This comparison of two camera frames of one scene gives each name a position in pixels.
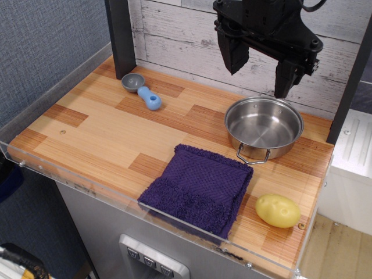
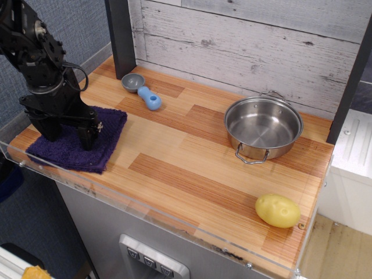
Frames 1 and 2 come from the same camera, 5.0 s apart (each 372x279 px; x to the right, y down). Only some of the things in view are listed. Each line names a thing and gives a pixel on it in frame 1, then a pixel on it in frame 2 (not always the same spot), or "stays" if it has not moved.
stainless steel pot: [263, 124] stays
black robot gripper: [279, 28] → [48, 110]
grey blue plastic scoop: [133, 82] stays
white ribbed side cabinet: [346, 198] stays
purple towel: [199, 188] → [70, 151]
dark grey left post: [118, 14] stays
